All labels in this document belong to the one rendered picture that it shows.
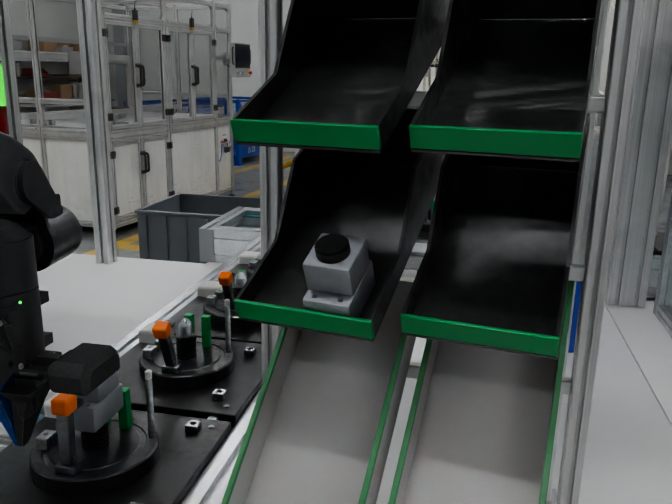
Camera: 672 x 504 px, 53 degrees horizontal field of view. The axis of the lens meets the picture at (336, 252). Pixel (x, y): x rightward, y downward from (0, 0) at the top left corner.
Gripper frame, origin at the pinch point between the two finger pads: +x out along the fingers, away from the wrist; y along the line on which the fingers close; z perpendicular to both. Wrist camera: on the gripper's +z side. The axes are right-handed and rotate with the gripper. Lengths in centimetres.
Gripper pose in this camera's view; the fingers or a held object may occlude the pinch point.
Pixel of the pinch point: (18, 411)
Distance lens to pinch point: 71.2
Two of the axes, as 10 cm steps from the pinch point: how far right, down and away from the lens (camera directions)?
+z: -2.0, 2.5, -9.5
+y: 9.8, 0.7, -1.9
